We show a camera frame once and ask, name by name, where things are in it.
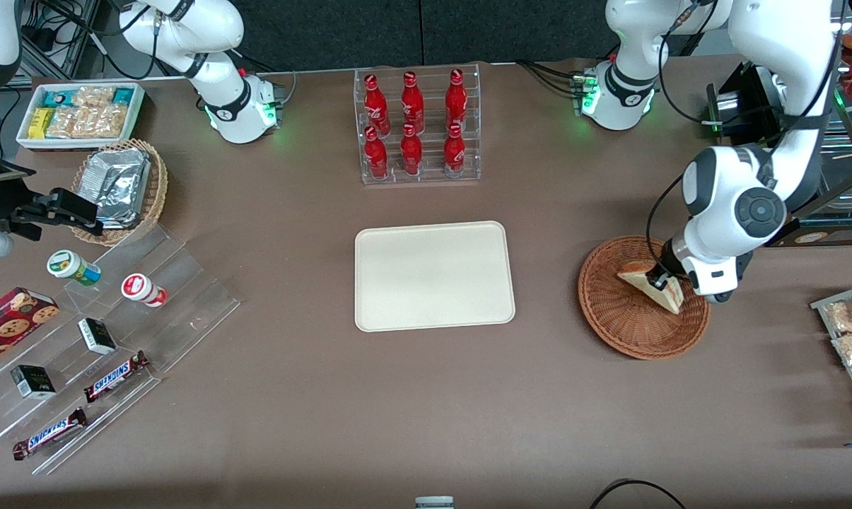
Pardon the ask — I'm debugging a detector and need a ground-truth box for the white rectangular snack bin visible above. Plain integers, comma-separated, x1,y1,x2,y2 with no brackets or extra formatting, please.
16,82,146,152

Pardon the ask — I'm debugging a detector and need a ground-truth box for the red lid white bottle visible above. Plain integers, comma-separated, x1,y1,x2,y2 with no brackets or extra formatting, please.
121,273,168,308

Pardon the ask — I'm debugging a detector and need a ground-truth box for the red cookie box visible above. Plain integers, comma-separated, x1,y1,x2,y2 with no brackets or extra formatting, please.
0,286,60,376

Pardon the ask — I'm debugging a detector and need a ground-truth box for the black looped cable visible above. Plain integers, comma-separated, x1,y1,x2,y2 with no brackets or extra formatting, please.
588,479,688,509

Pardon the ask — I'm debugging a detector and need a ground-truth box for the grey base cable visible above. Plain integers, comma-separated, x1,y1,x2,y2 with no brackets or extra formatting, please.
238,51,298,108

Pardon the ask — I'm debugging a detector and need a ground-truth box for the light wicker basket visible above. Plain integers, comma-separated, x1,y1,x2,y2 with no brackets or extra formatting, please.
71,139,169,247

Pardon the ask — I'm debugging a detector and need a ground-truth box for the yellow snack packet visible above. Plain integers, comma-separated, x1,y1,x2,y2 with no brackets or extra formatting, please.
28,107,56,140

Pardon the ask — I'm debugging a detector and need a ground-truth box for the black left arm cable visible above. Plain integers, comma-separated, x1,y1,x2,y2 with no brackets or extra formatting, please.
645,0,844,283

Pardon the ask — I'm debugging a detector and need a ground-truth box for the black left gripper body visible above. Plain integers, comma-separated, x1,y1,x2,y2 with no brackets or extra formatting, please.
660,237,692,285

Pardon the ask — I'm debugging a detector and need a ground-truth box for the clear acrylic bottle rack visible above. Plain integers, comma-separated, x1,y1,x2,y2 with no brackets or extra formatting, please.
354,64,482,185

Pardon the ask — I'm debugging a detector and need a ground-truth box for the clear cracker packet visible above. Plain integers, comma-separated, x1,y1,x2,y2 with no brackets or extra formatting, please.
74,105,129,139
72,86,116,111
45,107,80,139

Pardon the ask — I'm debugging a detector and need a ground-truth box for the cream plastic tray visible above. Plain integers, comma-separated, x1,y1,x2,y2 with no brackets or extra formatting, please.
354,221,516,333

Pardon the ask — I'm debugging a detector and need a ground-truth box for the green lid white bottle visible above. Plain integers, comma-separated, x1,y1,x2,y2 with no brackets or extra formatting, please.
47,250,103,286

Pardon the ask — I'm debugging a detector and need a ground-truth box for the round brown wicker basket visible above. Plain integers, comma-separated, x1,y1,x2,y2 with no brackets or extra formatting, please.
578,235,711,361

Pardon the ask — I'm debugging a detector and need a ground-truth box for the clear acrylic stepped display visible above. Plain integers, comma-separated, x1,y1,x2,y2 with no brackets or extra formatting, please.
0,223,241,476

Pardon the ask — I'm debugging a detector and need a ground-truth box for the silver foil pack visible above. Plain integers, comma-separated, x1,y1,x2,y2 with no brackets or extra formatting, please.
79,148,151,229

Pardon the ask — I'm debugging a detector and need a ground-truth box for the red cola bottle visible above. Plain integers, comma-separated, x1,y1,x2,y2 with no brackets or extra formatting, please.
399,124,424,177
443,123,467,178
364,74,392,136
363,126,390,180
445,69,468,132
400,71,426,134

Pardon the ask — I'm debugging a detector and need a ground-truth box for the grey wire rack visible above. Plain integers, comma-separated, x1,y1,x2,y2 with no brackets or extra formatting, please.
810,281,852,432

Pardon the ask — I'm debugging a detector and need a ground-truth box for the aluminium frame with cables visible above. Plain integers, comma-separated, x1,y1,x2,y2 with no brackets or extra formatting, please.
21,0,154,80

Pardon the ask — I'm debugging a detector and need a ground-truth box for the black food warmer appliance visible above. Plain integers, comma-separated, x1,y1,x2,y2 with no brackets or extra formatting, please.
706,14,852,248

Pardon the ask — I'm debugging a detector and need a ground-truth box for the triangular sandwich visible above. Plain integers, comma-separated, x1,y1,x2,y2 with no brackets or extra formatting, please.
616,260,685,316

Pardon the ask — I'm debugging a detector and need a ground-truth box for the black base cable bundle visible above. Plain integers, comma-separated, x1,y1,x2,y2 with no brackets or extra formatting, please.
516,60,583,98

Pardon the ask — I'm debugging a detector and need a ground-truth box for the brown Snickers bar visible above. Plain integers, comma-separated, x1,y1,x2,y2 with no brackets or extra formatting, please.
83,350,150,404
12,407,88,461

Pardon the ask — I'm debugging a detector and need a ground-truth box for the small black box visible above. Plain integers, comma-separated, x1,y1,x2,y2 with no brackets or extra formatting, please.
78,317,117,356
10,364,57,400

